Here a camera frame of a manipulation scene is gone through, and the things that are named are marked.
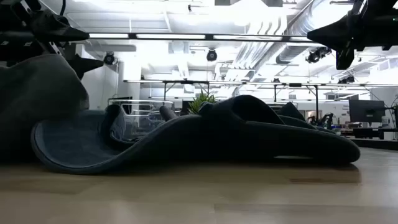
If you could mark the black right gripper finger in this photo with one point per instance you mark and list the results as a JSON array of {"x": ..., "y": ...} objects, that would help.
[
  {"x": 337, "y": 34},
  {"x": 345, "y": 59}
]

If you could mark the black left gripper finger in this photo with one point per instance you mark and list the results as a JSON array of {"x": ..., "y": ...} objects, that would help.
[
  {"x": 59, "y": 29},
  {"x": 82, "y": 64}
]

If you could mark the blue denim cap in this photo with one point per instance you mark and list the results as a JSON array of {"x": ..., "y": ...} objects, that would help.
[{"x": 217, "y": 143}]

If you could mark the background black robot arm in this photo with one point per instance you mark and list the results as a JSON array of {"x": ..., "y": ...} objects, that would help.
[{"x": 326, "y": 119}]

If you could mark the black ceiling spotlight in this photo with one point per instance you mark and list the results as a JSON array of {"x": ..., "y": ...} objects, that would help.
[
  {"x": 346, "y": 80},
  {"x": 211, "y": 55},
  {"x": 317, "y": 54},
  {"x": 109, "y": 58}
]

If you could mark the black computer monitor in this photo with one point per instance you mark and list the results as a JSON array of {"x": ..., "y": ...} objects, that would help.
[{"x": 367, "y": 110}]

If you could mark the clear plastic bin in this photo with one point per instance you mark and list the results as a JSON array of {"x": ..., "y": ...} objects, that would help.
[{"x": 146, "y": 122}]

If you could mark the green potted plant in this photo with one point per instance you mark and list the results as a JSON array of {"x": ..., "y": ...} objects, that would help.
[{"x": 199, "y": 104}]

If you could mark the black frame bar with lights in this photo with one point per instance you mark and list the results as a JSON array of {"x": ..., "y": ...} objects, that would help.
[{"x": 171, "y": 36}]

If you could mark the background black rig frame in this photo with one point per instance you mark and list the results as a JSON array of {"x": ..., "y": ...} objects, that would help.
[{"x": 186, "y": 82}]

